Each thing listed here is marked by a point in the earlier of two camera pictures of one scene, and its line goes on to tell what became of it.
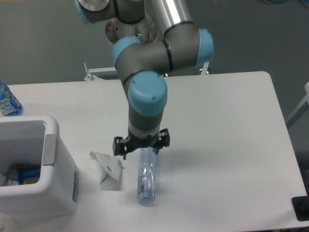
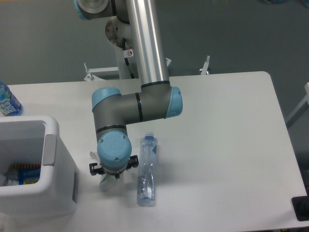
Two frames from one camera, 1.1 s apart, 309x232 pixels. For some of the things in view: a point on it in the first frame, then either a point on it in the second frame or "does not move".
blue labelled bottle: (9, 105) does not move
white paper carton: (112, 167) does not move
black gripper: (121, 146) → (133, 162)
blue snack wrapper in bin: (20, 174) does not move
